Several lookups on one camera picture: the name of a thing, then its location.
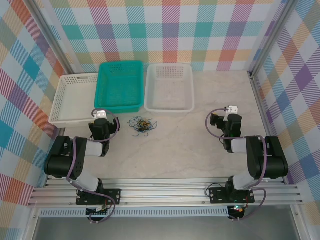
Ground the teal plastic basket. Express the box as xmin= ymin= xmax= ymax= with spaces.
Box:
xmin=93 ymin=60 xmax=145 ymax=115

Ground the aluminium mounting rail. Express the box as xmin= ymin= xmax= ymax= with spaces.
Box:
xmin=27 ymin=177 xmax=303 ymax=208

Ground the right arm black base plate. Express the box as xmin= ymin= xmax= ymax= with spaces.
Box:
xmin=208 ymin=187 xmax=256 ymax=205

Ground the aluminium frame post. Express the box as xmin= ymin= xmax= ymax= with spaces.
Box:
xmin=249 ymin=0 xmax=298 ymax=74
xmin=29 ymin=0 xmax=77 ymax=74

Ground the left aluminium frame post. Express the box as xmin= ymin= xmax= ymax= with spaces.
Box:
xmin=29 ymin=0 xmax=77 ymax=74

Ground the tangle of coloured strings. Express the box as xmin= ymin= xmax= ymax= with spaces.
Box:
xmin=129 ymin=117 xmax=153 ymax=138

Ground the white slotted cable duct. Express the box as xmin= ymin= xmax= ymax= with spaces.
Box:
xmin=39 ymin=208 xmax=231 ymax=218

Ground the cream round-hole basket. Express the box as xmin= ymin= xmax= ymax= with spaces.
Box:
xmin=48 ymin=72 xmax=100 ymax=128

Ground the grey metal panel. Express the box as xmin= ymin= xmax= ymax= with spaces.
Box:
xmin=32 ymin=215 xmax=301 ymax=240

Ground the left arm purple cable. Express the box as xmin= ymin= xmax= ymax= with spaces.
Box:
xmin=66 ymin=107 xmax=121 ymax=225

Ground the right aluminium table rail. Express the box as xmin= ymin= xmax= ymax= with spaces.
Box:
xmin=249 ymin=71 xmax=275 ymax=141

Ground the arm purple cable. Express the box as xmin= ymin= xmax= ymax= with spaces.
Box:
xmin=66 ymin=107 xmax=121 ymax=225
xmin=205 ymin=107 xmax=267 ymax=222

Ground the right aluminium frame post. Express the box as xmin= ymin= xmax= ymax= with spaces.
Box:
xmin=249 ymin=0 xmax=298 ymax=74

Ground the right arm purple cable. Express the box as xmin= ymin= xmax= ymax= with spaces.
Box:
xmin=205 ymin=107 xmax=267 ymax=222

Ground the white slotted plastic basket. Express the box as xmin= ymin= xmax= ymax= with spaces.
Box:
xmin=144 ymin=63 xmax=195 ymax=113

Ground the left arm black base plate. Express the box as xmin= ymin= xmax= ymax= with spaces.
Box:
xmin=76 ymin=188 xmax=122 ymax=206

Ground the pile of wires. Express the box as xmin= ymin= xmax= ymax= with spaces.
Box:
xmin=133 ymin=118 xmax=154 ymax=138

